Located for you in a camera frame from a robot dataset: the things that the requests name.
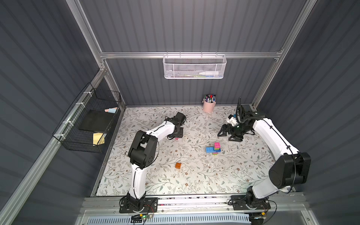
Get light blue long lego brick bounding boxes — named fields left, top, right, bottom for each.
left=206, top=147, right=214, bottom=153

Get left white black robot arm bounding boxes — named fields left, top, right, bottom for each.
left=126, top=112, right=186, bottom=212

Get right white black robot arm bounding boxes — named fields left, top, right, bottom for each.
left=217, top=101, right=311, bottom=210

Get orange lego brick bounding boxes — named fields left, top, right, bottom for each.
left=175, top=162, right=182, bottom=169

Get pink pen cup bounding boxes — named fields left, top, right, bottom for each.
left=203, top=101, right=216, bottom=113

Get markers in cup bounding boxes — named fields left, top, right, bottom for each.
left=202, top=94, right=216, bottom=103

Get floral table mat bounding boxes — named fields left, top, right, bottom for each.
left=96, top=106, right=275, bottom=197

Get white bottle in basket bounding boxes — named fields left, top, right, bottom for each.
left=199, top=71, right=219, bottom=77

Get pastel sticky note pad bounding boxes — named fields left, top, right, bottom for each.
left=105, top=107, right=118, bottom=113

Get black notebook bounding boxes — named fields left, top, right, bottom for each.
left=79, top=110, right=114, bottom=133

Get yellow sticky notes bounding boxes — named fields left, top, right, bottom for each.
left=93, top=133, right=107, bottom=146

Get small green circuit board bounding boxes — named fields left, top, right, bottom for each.
left=130, top=214, right=153, bottom=224

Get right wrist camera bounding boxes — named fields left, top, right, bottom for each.
left=226, top=115, right=238, bottom=127

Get white wire mesh basket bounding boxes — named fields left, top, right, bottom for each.
left=163, top=53, right=227, bottom=79

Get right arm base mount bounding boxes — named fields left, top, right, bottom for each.
left=227, top=195, right=271, bottom=212

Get aluminium rail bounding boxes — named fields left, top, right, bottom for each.
left=79, top=192, right=310, bottom=216

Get black wire wall basket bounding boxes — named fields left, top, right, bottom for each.
left=52, top=83, right=122, bottom=153

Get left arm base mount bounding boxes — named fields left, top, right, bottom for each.
left=119, top=196, right=158, bottom=214

